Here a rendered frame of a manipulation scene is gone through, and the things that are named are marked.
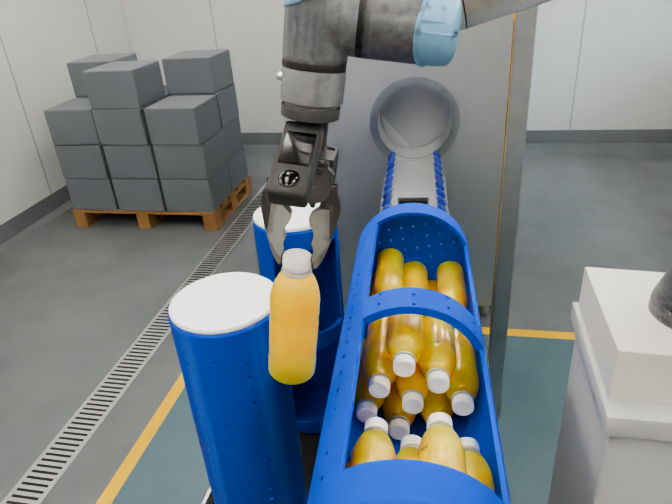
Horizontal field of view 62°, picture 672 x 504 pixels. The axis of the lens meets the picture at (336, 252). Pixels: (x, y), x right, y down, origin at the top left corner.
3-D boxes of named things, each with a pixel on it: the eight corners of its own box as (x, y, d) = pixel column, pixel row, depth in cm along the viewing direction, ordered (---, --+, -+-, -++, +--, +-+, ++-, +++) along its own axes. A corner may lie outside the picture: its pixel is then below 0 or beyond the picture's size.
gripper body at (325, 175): (337, 189, 77) (346, 100, 72) (329, 212, 69) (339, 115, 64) (282, 181, 77) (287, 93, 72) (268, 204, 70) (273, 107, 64)
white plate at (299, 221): (236, 215, 189) (236, 218, 190) (291, 237, 172) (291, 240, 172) (296, 189, 206) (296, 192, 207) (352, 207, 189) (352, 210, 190)
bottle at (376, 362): (361, 324, 119) (352, 384, 103) (383, 305, 116) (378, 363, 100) (385, 343, 121) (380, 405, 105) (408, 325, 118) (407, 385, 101)
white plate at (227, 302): (276, 325, 131) (277, 329, 132) (279, 267, 156) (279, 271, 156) (157, 336, 131) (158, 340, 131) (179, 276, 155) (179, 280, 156)
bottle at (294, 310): (321, 382, 82) (330, 274, 73) (275, 392, 80) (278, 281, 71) (306, 352, 88) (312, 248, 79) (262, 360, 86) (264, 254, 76)
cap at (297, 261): (315, 271, 74) (316, 259, 73) (287, 275, 73) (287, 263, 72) (305, 256, 77) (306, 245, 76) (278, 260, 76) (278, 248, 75)
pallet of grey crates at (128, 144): (251, 190, 494) (230, 48, 438) (217, 230, 425) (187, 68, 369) (128, 188, 518) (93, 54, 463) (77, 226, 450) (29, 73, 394)
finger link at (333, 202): (343, 233, 73) (338, 168, 69) (342, 238, 72) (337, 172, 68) (308, 234, 74) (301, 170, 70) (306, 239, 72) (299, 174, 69)
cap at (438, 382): (450, 387, 101) (450, 394, 99) (428, 388, 101) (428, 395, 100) (448, 370, 99) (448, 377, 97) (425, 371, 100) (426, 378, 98)
